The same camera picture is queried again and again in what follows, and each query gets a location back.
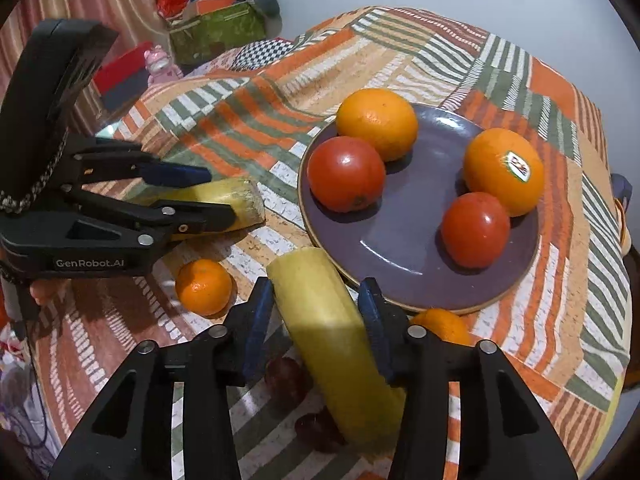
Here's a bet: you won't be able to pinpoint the red and blue box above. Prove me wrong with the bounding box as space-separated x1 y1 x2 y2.
92 41 153 113

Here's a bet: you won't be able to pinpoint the red tomato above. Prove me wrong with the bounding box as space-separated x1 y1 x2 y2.
439 192 511 270
306 136 386 214

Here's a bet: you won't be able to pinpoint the striped pink curtain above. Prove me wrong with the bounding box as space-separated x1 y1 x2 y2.
0 0 162 137

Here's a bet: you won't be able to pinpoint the blue bag by bed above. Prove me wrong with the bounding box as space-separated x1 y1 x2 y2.
610 172 634 256

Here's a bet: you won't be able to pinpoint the small mandarin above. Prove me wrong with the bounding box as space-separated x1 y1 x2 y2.
410 309 473 347
175 259 233 318

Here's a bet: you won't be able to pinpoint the large orange with sticker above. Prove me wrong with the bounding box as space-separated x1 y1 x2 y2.
462 128 544 218

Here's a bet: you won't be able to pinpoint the pink toy figure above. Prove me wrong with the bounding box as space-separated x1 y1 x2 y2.
144 44 183 87

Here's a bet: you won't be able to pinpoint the purple ceramic plate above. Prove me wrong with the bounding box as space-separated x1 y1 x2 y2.
297 104 539 314

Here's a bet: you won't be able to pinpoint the dark red grape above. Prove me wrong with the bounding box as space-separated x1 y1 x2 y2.
264 356 312 410
294 408 347 454

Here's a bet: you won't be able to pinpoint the red plastic bag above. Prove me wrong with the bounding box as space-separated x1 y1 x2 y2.
153 0 202 21

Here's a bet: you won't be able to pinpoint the left hand holding gripper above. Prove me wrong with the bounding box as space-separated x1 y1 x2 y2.
29 280 70 307

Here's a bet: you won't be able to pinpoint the checkered cloth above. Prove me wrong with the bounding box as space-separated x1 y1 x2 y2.
230 38 294 72

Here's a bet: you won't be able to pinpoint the medium plain orange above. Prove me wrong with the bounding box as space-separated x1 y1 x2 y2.
335 89 419 162

